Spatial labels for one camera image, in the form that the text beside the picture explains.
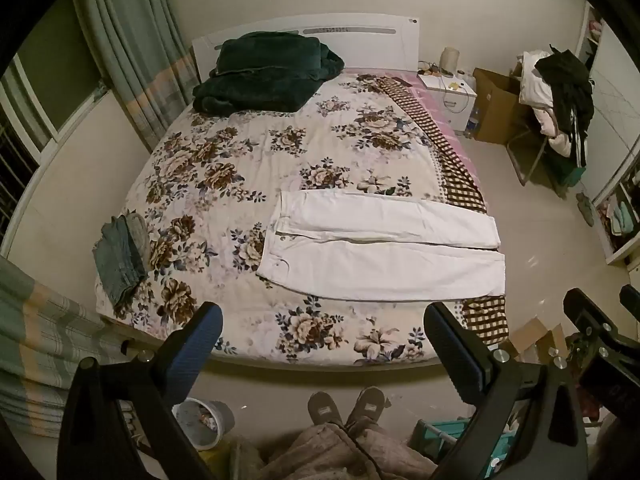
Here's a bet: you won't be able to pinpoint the open cardboard box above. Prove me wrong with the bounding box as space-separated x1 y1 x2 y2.
471 67 531 143

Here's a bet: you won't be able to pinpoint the grey slipper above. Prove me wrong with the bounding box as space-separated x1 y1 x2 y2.
307 391 343 426
345 386 387 428

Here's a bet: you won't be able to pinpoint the flat cardboard piece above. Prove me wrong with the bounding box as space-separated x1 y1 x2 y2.
510 317 568 361

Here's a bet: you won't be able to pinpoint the green striped curtain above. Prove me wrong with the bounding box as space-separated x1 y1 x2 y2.
0 255 136 441
70 0 198 151

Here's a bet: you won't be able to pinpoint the brown checkered blanket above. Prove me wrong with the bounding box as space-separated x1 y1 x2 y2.
370 74 508 346

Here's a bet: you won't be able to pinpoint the white nightstand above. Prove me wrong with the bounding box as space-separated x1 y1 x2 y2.
417 72 477 133

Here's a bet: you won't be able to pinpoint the white pants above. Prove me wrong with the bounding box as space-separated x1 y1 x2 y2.
256 190 506 302

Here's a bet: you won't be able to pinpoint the white headboard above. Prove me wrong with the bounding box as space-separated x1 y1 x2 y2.
191 14 421 86

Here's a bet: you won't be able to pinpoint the pink bed sheet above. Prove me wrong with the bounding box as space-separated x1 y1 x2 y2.
350 67 481 196

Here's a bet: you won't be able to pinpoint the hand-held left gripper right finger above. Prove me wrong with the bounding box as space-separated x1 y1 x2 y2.
422 301 591 480

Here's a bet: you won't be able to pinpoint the person's beige robe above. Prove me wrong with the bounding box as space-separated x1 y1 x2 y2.
220 422 441 480

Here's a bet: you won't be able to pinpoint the white wardrobe shelf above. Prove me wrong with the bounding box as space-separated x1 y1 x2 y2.
575 0 640 266

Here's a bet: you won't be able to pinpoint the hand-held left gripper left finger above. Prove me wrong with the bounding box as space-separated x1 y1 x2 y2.
57 301 224 480

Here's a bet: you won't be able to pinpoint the chair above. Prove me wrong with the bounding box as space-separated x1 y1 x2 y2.
505 110 576 196

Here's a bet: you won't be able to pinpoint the white bucket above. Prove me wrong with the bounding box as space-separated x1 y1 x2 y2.
172 399 236 451

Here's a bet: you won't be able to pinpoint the bed with floral sheet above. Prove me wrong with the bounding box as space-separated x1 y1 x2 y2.
95 72 508 366

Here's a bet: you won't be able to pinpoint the teal plastic rack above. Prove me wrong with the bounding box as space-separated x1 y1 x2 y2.
412 417 516 480

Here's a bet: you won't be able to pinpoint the folded blue jeans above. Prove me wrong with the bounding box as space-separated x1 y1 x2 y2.
92 213 151 309

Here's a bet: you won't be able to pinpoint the dark green blanket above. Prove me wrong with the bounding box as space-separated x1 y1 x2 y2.
192 31 346 113

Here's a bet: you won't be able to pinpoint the pile of pale clothes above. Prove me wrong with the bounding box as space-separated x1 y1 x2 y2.
517 50 576 156

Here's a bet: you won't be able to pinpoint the black garment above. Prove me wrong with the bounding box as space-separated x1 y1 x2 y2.
535 47 596 166

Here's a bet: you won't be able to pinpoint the pair of dark slippers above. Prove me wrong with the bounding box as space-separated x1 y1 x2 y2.
575 192 596 226

